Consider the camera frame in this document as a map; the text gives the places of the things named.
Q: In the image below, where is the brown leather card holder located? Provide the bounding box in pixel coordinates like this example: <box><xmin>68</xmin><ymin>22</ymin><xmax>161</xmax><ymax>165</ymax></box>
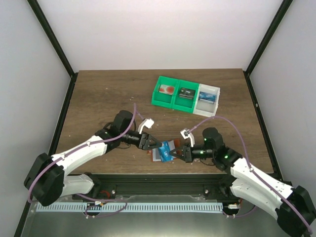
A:
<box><xmin>147</xmin><ymin>138</ymin><xmax>181</xmax><ymax>162</ymax></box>

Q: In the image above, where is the blue VIP card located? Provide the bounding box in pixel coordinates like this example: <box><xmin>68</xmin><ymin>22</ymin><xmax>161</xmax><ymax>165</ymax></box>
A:
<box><xmin>158</xmin><ymin>141</ymin><xmax>173</xmax><ymax>162</ymax></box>

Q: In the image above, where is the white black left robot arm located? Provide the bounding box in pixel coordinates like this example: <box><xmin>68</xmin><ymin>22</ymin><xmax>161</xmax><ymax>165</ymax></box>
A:
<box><xmin>24</xmin><ymin>110</ymin><xmax>162</xmax><ymax>206</ymax></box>

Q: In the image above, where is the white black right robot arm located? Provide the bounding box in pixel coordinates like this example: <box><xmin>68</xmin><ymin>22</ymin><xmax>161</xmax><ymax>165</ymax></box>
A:
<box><xmin>170</xmin><ymin>127</ymin><xmax>316</xmax><ymax>237</ymax></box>

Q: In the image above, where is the blue card stack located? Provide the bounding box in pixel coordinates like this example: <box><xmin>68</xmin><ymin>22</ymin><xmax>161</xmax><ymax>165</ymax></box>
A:
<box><xmin>198</xmin><ymin>91</ymin><xmax>216</xmax><ymax>104</ymax></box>

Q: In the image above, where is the red white card stack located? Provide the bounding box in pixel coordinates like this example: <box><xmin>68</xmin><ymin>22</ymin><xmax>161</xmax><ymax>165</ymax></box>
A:
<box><xmin>158</xmin><ymin>84</ymin><xmax>175</xmax><ymax>95</ymax></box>

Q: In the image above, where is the black VIP card stack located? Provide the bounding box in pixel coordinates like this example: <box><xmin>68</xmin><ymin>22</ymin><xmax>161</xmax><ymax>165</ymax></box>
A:
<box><xmin>178</xmin><ymin>87</ymin><xmax>196</xmax><ymax>99</ymax></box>

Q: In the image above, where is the left green plastic bin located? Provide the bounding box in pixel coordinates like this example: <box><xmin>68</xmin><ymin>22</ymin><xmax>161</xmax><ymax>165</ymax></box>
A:
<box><xmin>151</xmin><ymin>76</ymin><xmax>179</xmax><ymax>109</ymax></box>

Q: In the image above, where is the green plastic bin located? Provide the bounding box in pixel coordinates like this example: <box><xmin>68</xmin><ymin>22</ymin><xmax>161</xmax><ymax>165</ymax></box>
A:
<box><xmin>173</xmin><ymin>79</ymin><xmax>199</xmax><ymax>113</ymax></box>
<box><xmin>151</xmin><ymin>76</ymin><xmax>179</xmax><ymax>109</ymax></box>

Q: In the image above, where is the white plastic bin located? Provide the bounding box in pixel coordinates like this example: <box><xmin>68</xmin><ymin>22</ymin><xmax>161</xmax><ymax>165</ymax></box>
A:
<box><xmin>193</xmin><ymin>83</ymin><xmax>220</xmax><ymax>117</ymax></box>

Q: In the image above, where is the middle green plastic bin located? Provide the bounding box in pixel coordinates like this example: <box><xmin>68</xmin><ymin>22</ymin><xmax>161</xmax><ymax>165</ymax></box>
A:
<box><xmin>173</xmin><ymin>79</ymin><xmax>199</xmax><ymax>113</ymax></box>

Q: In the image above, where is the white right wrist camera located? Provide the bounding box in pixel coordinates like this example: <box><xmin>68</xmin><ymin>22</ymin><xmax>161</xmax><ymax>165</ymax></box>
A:
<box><xmin>180</xmin><ymin>128</ymin><xmax>195</xmax><ymax>147</ymax></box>

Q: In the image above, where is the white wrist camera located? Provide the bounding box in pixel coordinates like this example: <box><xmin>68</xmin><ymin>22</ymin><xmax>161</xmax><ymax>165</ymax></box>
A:
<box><xmin>137</xmin><ymin>118</ymin><xmax>155</xmax><ymax>134</ymax></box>
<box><xmin>180</xmin><ymin>128</ymin><xmax>195</xmax><ymax>147</ymax></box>

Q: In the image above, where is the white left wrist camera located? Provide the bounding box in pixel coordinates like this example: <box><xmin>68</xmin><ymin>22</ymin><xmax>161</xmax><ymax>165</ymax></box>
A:
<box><xmin>137</xmin><ymin>118</ymin><xmax>155</xmax><ymax>134</ymax></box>

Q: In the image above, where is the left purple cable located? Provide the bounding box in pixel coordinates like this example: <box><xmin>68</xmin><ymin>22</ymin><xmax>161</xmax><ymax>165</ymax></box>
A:
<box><xmin>27</xmin><ymin>103</ymin><xmax>146</xmax><ymax>220</ymax></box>

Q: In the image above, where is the purple cable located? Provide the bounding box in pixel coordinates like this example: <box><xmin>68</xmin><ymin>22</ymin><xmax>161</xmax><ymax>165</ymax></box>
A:
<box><xmin>27</xmin><ymin>103</ymin><xmax>146</xmax><ymax>220</ymax></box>
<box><xmin>187</xmin><ymin>116</ymin><xmax>314</xmax><ymax>235</ymax></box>

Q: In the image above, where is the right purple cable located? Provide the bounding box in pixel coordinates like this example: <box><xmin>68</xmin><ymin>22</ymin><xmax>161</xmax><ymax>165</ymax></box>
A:
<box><xmin>187</xmin><ymin>116</ymin><xmax>314</xmax><ymax>235</ymax></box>

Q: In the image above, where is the light blue slotted cable duct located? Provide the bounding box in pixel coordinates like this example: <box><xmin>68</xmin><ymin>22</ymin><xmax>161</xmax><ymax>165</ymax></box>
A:
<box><xmin>36</xmin><ymin>202</ymin><xmax>223</xmax><ymax>213</ymax></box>

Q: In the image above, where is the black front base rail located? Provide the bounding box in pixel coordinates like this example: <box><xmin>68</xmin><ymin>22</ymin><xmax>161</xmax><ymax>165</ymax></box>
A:
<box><xmin>78</xmin><ymin>174</ymin><xmax>239</xmax><ymax>202</ymax></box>

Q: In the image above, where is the black left back frame post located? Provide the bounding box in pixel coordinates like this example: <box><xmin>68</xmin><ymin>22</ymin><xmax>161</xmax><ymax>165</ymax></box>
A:
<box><xmin>26</xmin><ymin>0</ymin><xmax>76</xmax><ymax>76</ymax></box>

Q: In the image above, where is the black frame post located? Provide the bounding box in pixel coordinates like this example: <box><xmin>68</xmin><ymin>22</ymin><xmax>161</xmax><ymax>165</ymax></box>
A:
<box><xmin>26</xmin><ymin>0</ymin><xmax>76</xmax><ymax>76</ymax></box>
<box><xmin>246</xmin><ymin>0</ymin><xmax>294</xmax><ymax>75</ymax></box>

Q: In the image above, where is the black right back frame post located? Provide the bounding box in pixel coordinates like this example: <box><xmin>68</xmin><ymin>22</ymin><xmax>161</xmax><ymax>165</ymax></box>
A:
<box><xmin>246</xmin><ymin>0</ymin><xmax>294</xmax><ymax>75</ymax></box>

